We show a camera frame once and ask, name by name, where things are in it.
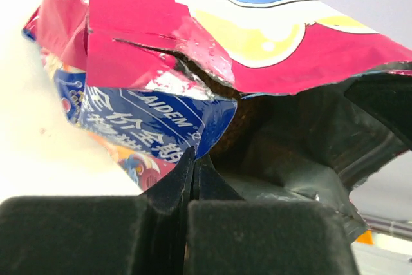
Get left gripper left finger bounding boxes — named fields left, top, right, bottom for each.
left=1, top=148, right=195, bottom=274

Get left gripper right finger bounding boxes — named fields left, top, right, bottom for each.
left=186, top=157, right=359, bottom=274

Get pink pet food bag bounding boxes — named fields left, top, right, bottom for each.
left=23, top=0, right=411, bottom=240

